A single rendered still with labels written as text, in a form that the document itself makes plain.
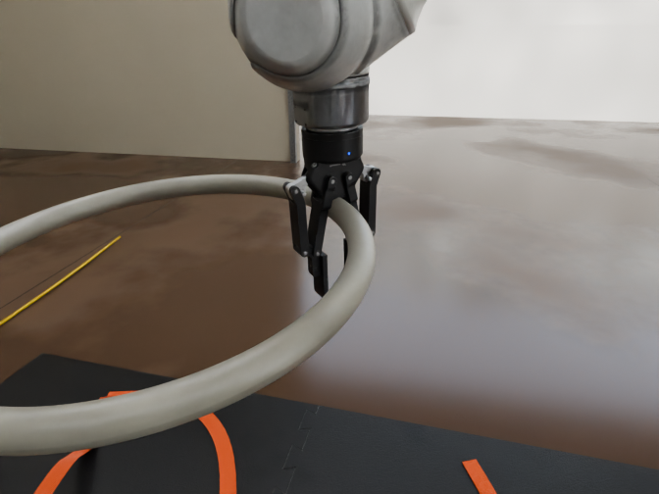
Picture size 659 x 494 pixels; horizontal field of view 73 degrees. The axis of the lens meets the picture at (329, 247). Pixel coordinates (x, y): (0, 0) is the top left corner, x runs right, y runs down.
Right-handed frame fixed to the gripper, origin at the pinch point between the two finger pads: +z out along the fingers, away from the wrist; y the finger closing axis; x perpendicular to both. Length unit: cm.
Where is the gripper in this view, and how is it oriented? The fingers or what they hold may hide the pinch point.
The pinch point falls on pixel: (335, 270)
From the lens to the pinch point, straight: 63.6
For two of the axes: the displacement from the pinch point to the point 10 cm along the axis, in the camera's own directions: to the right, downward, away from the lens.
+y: -8.6, 2.6, -4.4
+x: 5.1, 3.8, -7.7
